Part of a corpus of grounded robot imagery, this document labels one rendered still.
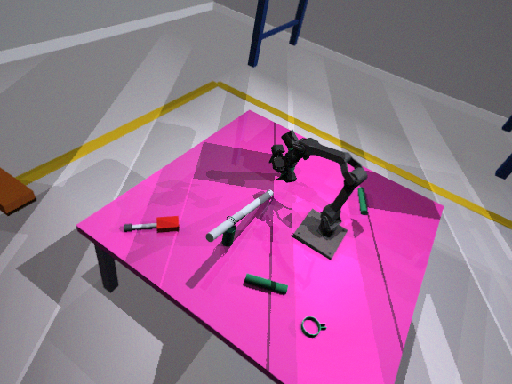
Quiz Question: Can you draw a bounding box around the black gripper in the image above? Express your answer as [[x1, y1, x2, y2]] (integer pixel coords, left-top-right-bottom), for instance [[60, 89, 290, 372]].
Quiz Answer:
[[269, 144, 299, 183]]

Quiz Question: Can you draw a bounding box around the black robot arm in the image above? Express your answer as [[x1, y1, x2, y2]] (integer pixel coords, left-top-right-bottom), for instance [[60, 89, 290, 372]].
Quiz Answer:
[[271, 130, 368, 240]]

